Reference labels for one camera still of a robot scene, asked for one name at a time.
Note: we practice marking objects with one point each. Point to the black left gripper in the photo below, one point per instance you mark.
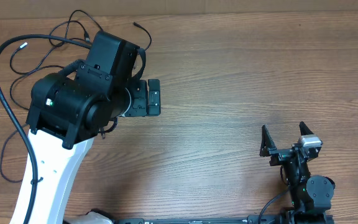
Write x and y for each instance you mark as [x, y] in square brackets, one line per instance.
[140, 108]

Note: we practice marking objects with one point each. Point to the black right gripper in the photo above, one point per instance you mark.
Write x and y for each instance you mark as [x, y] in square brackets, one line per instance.
[280, 155]

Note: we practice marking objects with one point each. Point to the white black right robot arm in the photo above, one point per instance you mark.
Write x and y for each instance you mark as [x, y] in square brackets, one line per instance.
[310, 194]

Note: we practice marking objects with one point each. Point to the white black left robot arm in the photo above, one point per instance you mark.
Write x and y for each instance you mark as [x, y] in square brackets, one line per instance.
[68, 110]

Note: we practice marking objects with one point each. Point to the brown cardboard back board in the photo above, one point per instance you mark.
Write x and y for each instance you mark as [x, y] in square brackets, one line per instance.
[22, 9]

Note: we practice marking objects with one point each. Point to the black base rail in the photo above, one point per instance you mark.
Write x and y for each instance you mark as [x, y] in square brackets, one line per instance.
[93, 217]

